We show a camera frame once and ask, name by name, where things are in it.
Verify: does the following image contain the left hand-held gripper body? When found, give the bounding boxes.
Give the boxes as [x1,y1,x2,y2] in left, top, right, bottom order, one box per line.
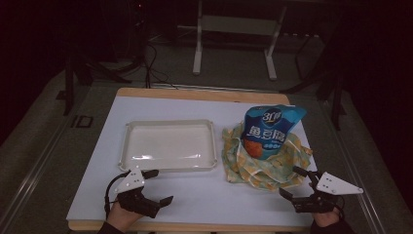
[114,167,162,219]

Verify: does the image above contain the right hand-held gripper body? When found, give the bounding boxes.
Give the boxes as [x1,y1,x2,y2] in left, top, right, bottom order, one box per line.
[291,172,364,215]

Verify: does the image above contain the cream plastic tray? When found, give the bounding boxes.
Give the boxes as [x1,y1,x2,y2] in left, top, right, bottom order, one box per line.
[117,118,218,174]

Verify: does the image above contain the yellow green patterned cloth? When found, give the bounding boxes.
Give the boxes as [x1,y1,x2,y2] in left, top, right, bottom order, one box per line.
[221,121,314,192]

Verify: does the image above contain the blue snack bag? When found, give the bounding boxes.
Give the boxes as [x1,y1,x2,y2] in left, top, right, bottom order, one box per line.
[241,104,308,161]

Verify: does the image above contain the person's left hand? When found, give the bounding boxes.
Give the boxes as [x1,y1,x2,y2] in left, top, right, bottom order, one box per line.
[106,200,144,234]

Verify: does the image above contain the person's right hand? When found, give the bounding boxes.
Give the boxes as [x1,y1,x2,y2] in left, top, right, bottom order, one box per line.
[312,208,343,228]

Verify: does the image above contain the white table mat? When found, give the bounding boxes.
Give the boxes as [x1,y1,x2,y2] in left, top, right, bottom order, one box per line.
[65,95,319,228]

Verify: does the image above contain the person's left dark sleeve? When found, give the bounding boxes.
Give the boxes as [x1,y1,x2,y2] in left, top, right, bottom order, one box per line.
[96,220,127,234]

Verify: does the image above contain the person's dark sleeve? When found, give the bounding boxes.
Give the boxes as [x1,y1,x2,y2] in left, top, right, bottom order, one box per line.
[309,218,357,234]
[96,220,127,234]

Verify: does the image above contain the person's right dark sleeve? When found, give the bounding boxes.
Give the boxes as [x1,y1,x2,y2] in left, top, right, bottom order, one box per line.
[309,218,357,234]

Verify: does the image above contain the black metal stand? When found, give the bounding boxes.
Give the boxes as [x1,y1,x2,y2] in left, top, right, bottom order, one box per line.
[280,30,348,132]
[62,45,133,117]

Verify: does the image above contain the white metal stand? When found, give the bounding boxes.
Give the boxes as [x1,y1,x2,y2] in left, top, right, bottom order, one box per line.
[192,0,288,82]

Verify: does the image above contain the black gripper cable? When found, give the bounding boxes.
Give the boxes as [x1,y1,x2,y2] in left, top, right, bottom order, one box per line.
[103,171,131,219]

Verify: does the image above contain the black floor cables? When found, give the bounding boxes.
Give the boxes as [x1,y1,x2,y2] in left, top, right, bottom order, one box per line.
[141,41,179,90]

